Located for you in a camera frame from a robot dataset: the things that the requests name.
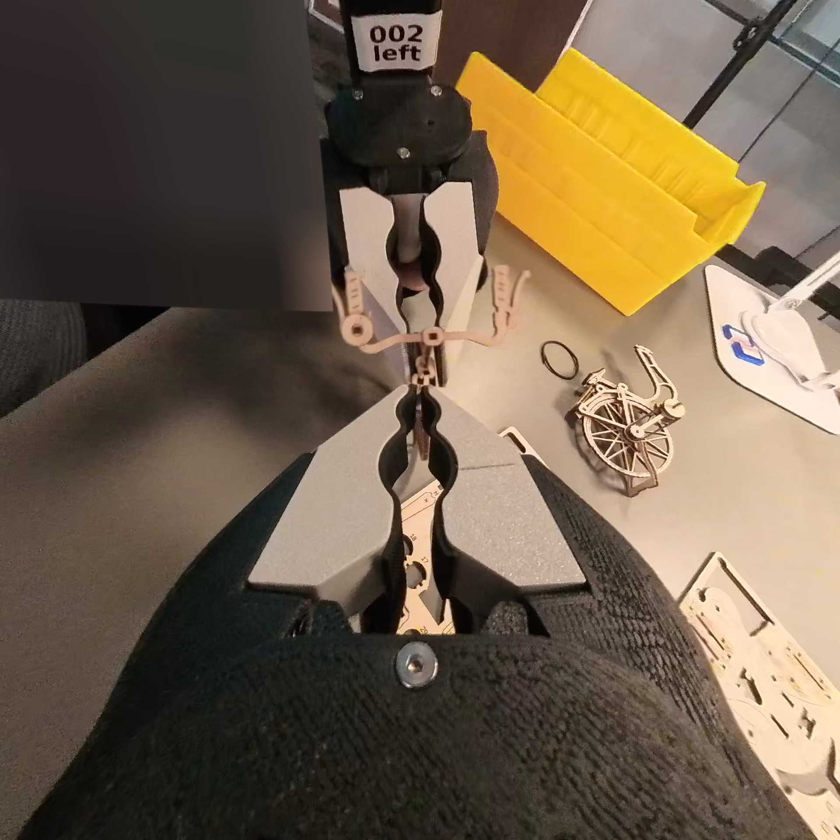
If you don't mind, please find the wooden bicycle model frame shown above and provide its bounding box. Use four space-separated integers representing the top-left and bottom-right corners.
566 344 680 498

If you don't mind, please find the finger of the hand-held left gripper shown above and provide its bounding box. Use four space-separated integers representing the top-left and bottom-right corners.
338 185 425 388
420 182 484 389

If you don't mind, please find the white stand with tan head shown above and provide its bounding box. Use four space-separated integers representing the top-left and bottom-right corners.
703 252 840 435

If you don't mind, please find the black rubber band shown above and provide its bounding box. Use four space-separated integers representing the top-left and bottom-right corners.
540 340 581 380

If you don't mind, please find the black tripod pole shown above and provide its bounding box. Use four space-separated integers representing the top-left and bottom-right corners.
682 0 798 129

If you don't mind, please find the yellow plastic bin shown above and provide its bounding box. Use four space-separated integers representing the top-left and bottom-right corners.
455 46 767 318

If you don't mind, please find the wooden model handlebar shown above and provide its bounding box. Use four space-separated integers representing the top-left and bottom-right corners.
331 266 531 355

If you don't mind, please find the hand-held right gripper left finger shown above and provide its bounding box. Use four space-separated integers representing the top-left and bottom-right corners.
247 386 421 634

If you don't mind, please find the wooden model fork stem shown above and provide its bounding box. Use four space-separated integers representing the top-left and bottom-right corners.
408 354 439 460

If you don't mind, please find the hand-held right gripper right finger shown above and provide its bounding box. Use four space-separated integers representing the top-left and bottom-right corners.
419 386 588 634

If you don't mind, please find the wooden sheet with small parts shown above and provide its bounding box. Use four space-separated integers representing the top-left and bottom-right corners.
679 551 840 840

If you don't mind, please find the person's grey sweater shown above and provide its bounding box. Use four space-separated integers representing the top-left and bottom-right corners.
0 298 89 417

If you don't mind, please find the wooden sheet with large cutouts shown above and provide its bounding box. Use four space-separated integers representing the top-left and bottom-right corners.
399 425 542 636

